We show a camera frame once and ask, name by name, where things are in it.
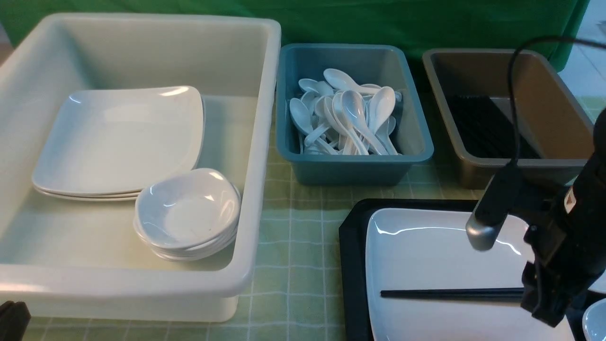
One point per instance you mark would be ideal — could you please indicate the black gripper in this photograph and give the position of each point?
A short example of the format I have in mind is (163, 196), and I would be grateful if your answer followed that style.
(568, 245)

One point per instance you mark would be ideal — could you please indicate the black chopsticks gold band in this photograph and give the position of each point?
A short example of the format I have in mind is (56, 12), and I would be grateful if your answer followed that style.
(513, 294)

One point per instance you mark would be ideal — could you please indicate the white square rice plate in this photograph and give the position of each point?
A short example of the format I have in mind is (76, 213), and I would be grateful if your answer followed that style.
(413, 249)

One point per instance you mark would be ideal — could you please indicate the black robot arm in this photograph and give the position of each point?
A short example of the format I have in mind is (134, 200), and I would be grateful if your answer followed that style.
(592, 177)

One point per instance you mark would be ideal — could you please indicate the top white stacked square plate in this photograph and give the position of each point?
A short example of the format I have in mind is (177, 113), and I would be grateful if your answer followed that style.
(106, 142)

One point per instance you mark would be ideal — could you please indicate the white bowl tray corner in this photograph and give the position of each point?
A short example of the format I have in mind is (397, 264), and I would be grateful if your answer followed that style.
(594, 321)

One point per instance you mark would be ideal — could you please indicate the black chopsticks pile in bin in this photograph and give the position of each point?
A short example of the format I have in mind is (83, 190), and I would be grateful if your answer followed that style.
(485, 130)

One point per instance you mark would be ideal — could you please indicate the brown plastic bin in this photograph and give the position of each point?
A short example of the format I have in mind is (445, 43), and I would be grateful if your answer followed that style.
(556, 134)

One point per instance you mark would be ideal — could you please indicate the black serving tray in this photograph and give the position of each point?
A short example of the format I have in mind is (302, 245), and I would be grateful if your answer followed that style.
(352, 240)

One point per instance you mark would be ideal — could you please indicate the green backdrop cloth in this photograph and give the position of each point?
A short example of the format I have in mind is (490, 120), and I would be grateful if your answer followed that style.
(414, 26)

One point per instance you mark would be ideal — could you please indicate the white spoon center pile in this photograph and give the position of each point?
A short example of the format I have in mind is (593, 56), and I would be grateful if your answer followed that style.
(354, 107)

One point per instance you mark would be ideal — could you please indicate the teal plastic bin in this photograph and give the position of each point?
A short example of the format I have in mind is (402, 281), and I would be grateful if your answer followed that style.
(383, 65)

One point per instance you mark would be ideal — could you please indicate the green checked tablecloth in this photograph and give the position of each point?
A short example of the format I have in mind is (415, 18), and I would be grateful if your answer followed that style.
(296, 292)

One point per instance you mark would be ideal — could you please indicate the white spoon top of pile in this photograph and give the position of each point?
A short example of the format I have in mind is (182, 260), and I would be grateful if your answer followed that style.
(339, 80)

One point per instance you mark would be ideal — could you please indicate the white spoon left pile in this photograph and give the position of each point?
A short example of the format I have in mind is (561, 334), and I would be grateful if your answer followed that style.
(313, 141)

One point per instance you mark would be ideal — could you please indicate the top white stacked small bowl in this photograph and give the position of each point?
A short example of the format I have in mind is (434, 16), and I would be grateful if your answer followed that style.
(187, 210)

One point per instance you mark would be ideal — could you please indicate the lower white stacked small bowls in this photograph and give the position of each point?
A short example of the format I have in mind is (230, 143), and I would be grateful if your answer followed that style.
(199, 252)

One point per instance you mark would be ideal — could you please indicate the lower white stacked square plates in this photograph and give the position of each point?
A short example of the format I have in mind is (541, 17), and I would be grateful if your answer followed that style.
(99, 198)

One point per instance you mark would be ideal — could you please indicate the large white plastic tub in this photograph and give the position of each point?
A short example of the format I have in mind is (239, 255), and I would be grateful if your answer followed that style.
(83, 259)

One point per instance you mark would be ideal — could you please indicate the dark object bottom left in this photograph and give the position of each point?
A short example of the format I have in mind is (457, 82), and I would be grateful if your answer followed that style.
(14, 319)

